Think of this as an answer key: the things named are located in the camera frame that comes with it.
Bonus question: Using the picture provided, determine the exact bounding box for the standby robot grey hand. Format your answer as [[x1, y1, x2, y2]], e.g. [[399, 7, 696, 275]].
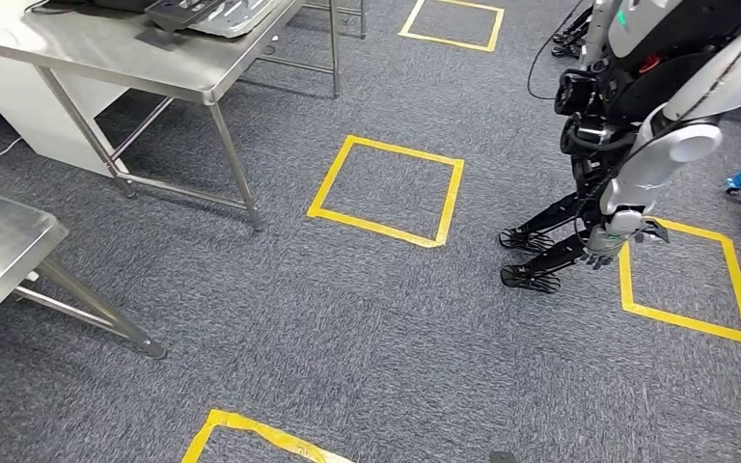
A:
[[582, 232, 624, 271]]

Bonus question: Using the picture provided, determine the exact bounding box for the stainless steel workbench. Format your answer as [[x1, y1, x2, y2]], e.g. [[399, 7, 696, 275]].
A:
[[0, 183, 169, 361]]

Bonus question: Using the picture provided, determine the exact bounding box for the yellow floor tape square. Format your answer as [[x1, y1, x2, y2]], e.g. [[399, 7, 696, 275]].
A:
[[398, 0, 506, 54], [181, 410, 356, 463], [617, 217, 741, 346], [306, 135, 466, 249]]

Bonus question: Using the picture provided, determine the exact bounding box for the silver sheet metal panel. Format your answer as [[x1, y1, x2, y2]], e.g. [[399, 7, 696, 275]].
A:
[[188, 0, 286, 40]]

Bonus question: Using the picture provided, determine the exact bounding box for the stainless steel table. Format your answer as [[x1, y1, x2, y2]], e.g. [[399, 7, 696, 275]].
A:
[[0, 0, 369, 232]]

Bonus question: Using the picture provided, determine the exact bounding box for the white cabinet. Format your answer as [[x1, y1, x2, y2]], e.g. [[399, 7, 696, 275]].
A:
[[0, 18, 130, 178]]

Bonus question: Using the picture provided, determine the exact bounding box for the black floor cable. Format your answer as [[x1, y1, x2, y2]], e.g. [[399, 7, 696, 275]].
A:
[[527, 0, 592, 101]]

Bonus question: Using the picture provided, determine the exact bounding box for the black plastic bracket part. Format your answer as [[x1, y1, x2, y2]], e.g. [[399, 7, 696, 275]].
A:
[[145, 0, 228, 32]]

